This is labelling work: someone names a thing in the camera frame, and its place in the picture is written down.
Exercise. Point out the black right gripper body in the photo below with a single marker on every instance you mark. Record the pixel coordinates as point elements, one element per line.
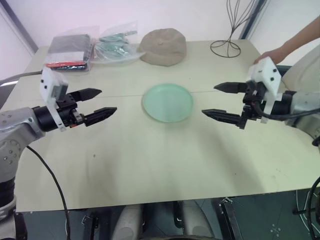
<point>251,96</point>

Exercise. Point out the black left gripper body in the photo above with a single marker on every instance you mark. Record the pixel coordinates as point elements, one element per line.
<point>66,112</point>

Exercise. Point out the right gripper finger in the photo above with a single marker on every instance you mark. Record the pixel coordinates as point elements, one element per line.
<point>232,88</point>
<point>225,115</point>

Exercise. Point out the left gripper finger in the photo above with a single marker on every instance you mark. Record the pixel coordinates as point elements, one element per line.
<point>100,115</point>
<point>87,93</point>

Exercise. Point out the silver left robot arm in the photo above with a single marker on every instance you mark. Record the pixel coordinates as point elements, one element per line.
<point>17,125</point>

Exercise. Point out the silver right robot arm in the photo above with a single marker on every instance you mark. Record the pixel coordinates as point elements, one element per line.
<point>305,102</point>

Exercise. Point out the person's bare forearm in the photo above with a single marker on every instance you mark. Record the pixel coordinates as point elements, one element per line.
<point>302,37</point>

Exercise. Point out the round green plate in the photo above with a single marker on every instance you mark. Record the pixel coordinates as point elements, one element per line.
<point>167,102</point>

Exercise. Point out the person's bare hand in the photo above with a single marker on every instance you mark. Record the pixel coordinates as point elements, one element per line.
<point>277,55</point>

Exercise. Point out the clear bag with dark notebook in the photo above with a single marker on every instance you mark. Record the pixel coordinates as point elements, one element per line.
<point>68,48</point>

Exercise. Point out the clear bag of green items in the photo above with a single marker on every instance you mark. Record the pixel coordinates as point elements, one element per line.
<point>115,46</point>

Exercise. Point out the white chair back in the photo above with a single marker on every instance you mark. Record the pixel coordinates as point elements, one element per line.
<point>305,70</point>

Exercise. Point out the beige cloth cap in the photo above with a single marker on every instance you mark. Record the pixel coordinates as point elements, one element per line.
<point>163,47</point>

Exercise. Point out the grey rounded shape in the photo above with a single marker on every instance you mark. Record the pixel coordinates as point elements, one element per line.
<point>128,222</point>
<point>197,220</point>

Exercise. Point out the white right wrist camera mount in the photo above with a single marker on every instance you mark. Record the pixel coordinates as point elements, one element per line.
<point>267,72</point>

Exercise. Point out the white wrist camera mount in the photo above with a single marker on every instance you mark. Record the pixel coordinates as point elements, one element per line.
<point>267,72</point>
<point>50,85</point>

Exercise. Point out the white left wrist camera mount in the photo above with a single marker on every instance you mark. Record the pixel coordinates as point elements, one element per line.
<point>50,85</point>

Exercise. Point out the grey blue window frame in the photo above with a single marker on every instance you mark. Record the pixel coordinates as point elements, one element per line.
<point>253,18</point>

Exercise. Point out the dark grey wall post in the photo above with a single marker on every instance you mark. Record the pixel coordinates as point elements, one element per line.
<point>20,23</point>

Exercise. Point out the black table frame leg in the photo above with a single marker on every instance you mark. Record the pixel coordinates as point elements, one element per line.
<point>231,220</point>
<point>21,227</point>

